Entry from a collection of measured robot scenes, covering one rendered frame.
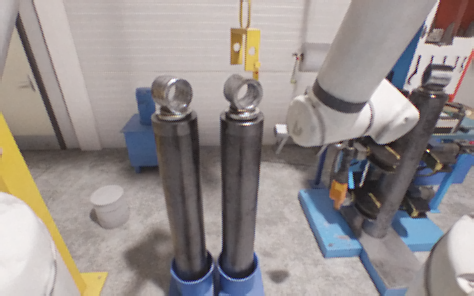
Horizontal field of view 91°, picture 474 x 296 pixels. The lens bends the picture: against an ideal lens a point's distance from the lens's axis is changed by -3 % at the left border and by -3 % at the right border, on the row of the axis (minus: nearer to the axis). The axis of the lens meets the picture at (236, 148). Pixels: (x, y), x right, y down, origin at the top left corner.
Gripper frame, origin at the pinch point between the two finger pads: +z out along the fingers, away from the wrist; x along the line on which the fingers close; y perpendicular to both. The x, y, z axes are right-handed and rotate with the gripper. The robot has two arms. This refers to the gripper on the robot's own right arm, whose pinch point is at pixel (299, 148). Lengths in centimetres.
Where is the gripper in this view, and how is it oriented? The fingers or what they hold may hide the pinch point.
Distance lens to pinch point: 76.9
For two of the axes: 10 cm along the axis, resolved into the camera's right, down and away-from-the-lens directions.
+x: 9.8, 0.5, 1.8
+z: -1.8, 6.0, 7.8
